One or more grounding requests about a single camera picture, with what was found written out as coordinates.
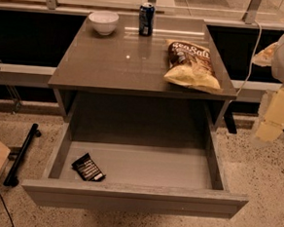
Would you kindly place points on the grey counter cabinet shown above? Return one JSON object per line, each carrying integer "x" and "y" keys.
{"x": 129, "y": 64}

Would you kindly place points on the black rxbar chocolate bar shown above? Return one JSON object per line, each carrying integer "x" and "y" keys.
{"x": 87, "y": 169}

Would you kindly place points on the white ceramic bowl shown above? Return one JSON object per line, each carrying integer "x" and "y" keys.
{"x": 104, "y": 22}

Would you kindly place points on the sea salt chips bag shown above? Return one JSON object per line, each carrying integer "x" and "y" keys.
{"x": 191, "y": 66}

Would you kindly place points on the open grey top drawer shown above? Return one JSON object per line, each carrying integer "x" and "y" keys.
{"x": 166, "y": 170}

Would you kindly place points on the dark blue soda can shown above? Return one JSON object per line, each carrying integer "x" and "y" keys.
{"x": 146, "y": 19}

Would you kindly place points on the black metal bar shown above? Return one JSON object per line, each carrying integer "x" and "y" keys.
{"x": 11, "y": 179}

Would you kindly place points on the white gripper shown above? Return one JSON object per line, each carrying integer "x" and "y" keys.
{"x": 272, "y": 125}

